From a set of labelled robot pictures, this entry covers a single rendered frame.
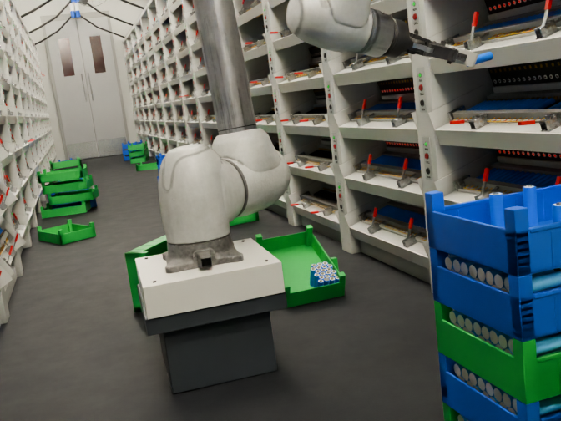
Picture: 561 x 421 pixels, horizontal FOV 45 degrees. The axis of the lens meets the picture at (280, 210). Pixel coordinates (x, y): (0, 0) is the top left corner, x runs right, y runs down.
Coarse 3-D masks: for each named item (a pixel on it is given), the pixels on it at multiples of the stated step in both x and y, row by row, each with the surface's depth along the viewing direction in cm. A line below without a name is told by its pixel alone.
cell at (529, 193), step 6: (528, 186) 97; (534, 186) 96; (528, 192) 96; (534, 192) 96; (528, 198) 97; (534, 198) 97; (528, 204) 97; (534, 204) 97; (528, 210) 97; (534, 210) 97; (528, 216) 97; (534, 216) 97; (528, 222) 97; (534, 222) 97
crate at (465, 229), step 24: (432, 192) 94; (552, 192) 102; (432, 216) 94; (456, 216) 89; (480, 216) 98; (504, 216) 78; (552, 216) 102; (432, 240) 95; (456, 240) 89; (480, 240) 84; (504, 240) 79; (528, 240) 78; (552, 240) 79; (480, 264) 85; (504, 264) 80; (528, 264) 78; (552, 264) 79
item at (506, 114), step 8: (456, 112) 182; (464, 112) 178; (472, 112) 174; (480, 112) 171; (488, 112) 167; (496, 112) 164; (504, 112) 161; (512, 112) 158; (520, 112) 155; (528, 112) 152; (536, 112) 150; (544, 112) 147; (552, 112) 145; (560, 112) 142
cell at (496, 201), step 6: (498, 192) 94; (492, 198) 94; (498, 198) 94; (492, 204) 94; (498, 204) 94; (492, 210) 95; (498, 210) 94; (492, 216) 95; (498, 216) 94; (492, 222) 95; (498, 222) 94
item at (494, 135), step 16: (464, 96) 185; (480, 96) 187; (432, 112) 183; (448, 112) 184; (448, 128) 179; (464, 128) 172; (480, 128) 166; (496, 128) 160; (512, 128) 155; (528, 128) 149; (560, 128) 140; (448, 144) 180; (464, 144) 173; (480, 144) 166; (496, 144) 160; (512, 144) 154; (528, 144) 148; (544, 144) 143; (560, 144) 138
